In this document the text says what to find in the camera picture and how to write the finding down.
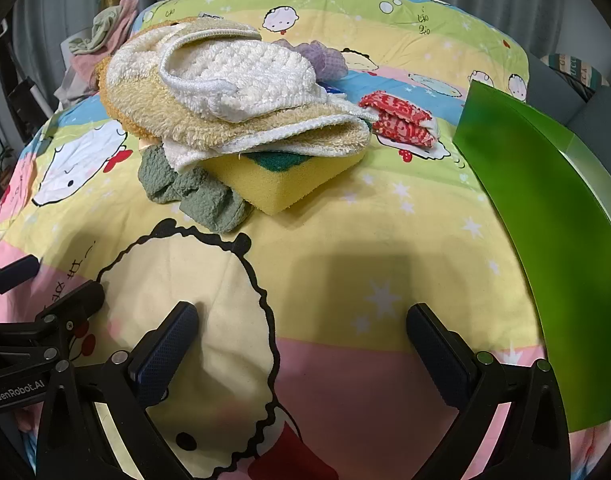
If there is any green fluffy cloth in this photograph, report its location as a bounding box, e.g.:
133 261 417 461
138 145 250 235

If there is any pink garment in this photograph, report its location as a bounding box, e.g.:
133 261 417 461
53 0 141 108

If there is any purple mesh bath loofah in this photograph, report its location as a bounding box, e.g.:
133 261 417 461
286 40 349 82

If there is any red and white patterned cloth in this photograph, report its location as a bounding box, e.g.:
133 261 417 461
358 91 440 147

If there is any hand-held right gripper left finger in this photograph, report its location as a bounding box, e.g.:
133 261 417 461
36 301 201 480

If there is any patterned cushion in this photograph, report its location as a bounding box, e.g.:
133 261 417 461
540 52 611 101

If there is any orange plush cloth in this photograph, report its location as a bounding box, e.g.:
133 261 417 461
96 55 154 142

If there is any grey-green garment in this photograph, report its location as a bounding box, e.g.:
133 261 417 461
68 6 131 56

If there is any white chenille towel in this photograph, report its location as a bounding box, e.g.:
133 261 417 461
158 35 331 123

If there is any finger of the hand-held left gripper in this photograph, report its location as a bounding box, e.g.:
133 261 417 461
0 255 40 296
36 281 106 361

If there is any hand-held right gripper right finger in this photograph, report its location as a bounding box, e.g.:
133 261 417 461
405 302 571 480

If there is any green cardboard box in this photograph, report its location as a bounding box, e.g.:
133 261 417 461
453 80 611 433

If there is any cartoon printed bedsheet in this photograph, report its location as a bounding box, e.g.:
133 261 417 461
0 0 611 480

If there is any beige fluffy towel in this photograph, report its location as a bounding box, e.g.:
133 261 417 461
100 16 373 171

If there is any grey sofa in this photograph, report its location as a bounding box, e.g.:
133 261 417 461
528 52 611 133

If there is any grey curtain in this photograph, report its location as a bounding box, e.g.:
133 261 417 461
10 0 586 91

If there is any yellow sponge with green pad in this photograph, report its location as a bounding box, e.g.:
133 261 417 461
200 147 366 217

